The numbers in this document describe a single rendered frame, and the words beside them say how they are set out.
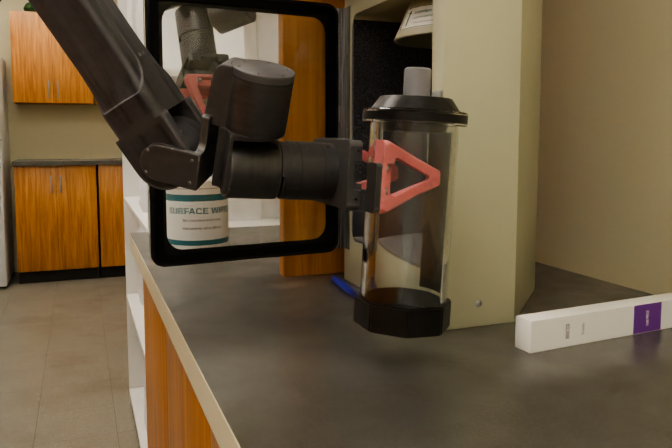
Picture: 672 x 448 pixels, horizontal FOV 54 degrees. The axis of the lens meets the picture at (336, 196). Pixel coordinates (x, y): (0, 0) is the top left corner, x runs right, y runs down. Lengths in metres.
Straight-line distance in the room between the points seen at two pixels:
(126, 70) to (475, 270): 0.48
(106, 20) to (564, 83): 0.90
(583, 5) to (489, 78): 0.47
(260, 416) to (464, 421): 0.17
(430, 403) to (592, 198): 0.70
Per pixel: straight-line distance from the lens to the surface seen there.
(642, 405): 0.68
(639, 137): 1.18
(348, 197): 0.61
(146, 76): 0.63
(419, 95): 0.66
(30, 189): 5.74
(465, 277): 0.85
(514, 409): 0.64
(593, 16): 1.27
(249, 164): 0.61
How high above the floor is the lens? 1.18
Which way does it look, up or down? 5 degrees down
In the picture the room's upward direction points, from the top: straight up
